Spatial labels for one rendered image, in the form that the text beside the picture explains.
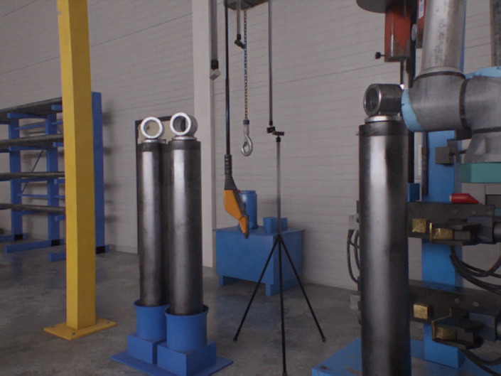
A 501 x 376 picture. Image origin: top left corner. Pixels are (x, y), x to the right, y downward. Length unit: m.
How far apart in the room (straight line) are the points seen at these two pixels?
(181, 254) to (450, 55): 1.91
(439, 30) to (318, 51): 3.64
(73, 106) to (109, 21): 4.40
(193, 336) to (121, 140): 5.09
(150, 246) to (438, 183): 1.87
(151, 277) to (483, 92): 2.32
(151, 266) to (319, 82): 2.96
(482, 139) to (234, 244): 3.67
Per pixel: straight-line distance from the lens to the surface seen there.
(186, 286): 2.88
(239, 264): 4.84
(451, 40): 1.61
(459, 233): 2.37
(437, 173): 2.87
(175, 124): 2.92
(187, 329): 2.94
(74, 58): 3.94
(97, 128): 7.57
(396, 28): 2.74
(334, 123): 4.95
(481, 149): 1.47
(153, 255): 3.08
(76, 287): 3.93
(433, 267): 2.93
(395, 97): 2.12
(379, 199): 2.05
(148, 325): 3.18
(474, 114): 1.49
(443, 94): 1.52
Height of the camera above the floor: 1.24
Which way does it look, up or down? 2 degrees down
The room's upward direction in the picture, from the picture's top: 1 degrees counter-clockwise
